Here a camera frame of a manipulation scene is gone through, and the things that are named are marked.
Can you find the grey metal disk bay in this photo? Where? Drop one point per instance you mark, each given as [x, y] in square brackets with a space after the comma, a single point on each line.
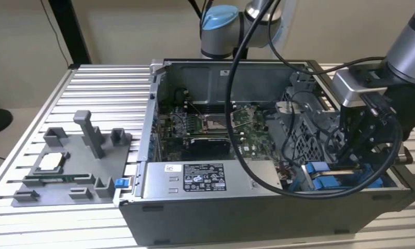
[307, 109]

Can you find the blue case latch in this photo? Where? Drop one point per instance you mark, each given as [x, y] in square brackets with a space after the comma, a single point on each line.
[120, 182]

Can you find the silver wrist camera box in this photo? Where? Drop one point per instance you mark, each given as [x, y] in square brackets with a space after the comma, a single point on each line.
[346, 88]

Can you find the black graphics card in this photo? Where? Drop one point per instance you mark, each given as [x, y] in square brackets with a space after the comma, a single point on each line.
[207, 147]

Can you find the black post behind case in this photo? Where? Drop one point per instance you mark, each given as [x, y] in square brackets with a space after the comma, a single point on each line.
[240, 53]

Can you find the black RAM slot bank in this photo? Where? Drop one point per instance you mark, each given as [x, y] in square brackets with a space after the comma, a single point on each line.
[207, 105]

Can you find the dark grey PC case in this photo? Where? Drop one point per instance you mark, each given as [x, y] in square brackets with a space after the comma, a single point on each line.
[228, 220]

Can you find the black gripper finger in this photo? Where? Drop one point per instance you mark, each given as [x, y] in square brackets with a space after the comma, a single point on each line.
[381, 149]
[349, 135]

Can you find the silver power supply unit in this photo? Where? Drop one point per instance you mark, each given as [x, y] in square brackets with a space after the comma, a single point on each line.
[159, 184]

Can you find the grey parts rack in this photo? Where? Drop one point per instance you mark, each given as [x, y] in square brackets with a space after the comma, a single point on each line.
[79, 166]

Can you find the thin metal locking lever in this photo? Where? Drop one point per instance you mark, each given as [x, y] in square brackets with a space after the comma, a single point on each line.
[195, 107]

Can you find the green RAM stick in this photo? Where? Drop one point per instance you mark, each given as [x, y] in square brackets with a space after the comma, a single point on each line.
[65, 177]

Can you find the green motherboard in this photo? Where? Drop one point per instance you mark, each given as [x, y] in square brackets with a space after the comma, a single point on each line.
[259, 140]

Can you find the black frame pole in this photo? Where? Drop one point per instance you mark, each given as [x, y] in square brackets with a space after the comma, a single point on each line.
[68, 31]

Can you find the CPU socket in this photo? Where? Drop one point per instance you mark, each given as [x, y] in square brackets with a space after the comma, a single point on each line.
[214, 123]

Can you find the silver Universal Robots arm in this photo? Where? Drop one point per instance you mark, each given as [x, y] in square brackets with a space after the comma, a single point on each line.
[411, 44]

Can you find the silver CPU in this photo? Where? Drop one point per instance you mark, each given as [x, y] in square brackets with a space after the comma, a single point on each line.
[49, 162]

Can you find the hard disk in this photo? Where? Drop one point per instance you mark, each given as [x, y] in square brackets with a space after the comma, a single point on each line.
[316, 167]
[323, 182]

